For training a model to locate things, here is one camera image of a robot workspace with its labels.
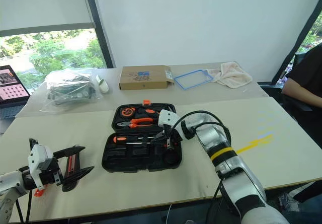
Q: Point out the white plastic scoop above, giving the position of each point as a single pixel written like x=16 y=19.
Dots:
x=103 y=86

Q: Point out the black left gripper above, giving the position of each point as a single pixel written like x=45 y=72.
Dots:
x=50 y=172

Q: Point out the person in black shirt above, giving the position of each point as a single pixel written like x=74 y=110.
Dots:
x=309 y=83

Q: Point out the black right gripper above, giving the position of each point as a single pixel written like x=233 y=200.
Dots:
x=173 y=136

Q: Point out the red black utility knife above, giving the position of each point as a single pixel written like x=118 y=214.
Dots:
x=71 y=166

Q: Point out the dark window frame post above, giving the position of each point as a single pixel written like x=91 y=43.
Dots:
x=99 y=25

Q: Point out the laptop with pink screen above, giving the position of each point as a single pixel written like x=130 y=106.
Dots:
x=11 y=88

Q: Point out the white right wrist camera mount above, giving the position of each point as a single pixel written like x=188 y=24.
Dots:
x=168 y=118

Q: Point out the grey window roller blind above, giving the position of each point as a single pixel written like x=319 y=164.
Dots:
x=42 y=5

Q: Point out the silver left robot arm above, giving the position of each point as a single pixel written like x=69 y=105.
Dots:
x=10 y=183

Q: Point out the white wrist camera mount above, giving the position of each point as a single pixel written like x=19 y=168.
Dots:
x=168 y=118
x=37 y=158

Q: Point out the black plastic tool case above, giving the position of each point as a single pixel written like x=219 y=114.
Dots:
x=130 y=158

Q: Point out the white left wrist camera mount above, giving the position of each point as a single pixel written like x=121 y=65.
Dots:
x=37 y=158

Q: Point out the orange black tape measure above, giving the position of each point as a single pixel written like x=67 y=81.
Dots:
x=127 y=112

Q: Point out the clear plastic bag with parts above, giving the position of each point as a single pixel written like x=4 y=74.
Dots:
x=68 y=89

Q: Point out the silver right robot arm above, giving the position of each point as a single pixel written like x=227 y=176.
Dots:
x=226 y=158

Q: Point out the pink towel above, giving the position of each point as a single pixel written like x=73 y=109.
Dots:
x=234 y=74

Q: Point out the black tape roll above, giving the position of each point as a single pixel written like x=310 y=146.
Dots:
x=171 y=156

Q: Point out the brown cardboard box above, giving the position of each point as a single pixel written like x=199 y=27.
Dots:
x=143 y=78

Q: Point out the blue rimmed clear lid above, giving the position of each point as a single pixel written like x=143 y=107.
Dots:
x=177 y=79

